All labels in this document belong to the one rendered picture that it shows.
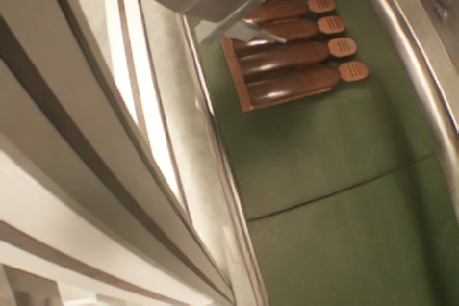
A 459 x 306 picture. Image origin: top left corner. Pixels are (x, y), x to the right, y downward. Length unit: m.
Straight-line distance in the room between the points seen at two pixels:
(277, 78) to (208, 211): 0.73
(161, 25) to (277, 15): 0.88
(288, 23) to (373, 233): 0.16
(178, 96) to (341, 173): 0.83
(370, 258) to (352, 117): 0.10
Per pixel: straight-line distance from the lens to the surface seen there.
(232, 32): 0.31
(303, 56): 0.36
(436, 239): 0.35
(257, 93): 0.35
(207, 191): 1.07
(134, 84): 0.50
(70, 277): 0.18
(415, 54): 0.22
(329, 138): 0.35
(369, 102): 0.37
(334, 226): 0.34
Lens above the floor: 1.03
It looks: 69 degrees down
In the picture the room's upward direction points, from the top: 9 degrees counter-clockwise
